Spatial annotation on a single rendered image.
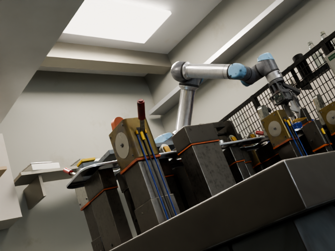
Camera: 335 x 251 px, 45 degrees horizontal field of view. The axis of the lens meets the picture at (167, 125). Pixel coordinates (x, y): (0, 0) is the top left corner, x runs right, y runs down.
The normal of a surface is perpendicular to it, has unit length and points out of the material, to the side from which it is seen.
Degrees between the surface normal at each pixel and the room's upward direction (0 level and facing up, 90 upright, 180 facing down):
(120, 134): 90
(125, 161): 90
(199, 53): 90
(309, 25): 90
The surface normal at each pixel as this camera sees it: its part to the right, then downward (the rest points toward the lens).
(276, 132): -0.80, 0.09
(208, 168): 0.50, -0.46
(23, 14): 0.34, 0.88
